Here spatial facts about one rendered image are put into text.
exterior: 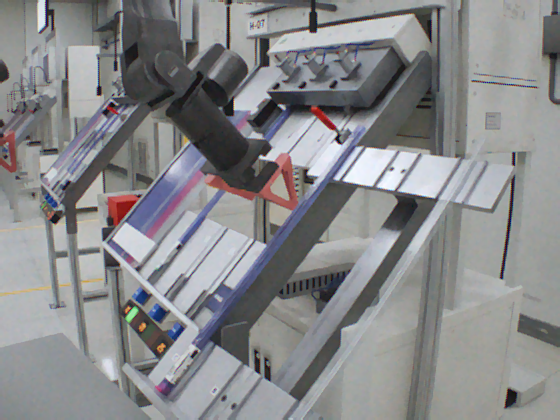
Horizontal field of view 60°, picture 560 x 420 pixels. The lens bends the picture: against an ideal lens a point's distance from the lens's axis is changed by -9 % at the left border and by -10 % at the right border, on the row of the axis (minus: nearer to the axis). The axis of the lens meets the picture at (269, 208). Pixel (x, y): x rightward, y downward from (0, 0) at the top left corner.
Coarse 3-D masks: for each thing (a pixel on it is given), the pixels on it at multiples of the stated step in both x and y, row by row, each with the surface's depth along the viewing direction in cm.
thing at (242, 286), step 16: (352, 144) 82; (336, 160) 81; (320, 176) 81; (304, 208) 79; (288, 224) 77; (272, 240) 77; (272, 256) 76; (256, 272) 75; (240, 288) 74; (224, 304) 74; (208, 320) 73; (208, 336) 72; (160, 384) 70
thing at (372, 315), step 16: (480, 144) 65; (464, 160) 65; (464, 176) 63; (448, 192) 63; (448, 208) 62; (432, 224) 61; (416, 240) 61; (416, 256) 60; (400, 272) 59; (384, 288) 59; (384, 304) 58; (368, 320) 57; (352, 336) 57; (352, 352) 56; (336, 368) 55; (320, 384) 55; (304, 400) 55; (320, 400) 54; (304, 416) 53
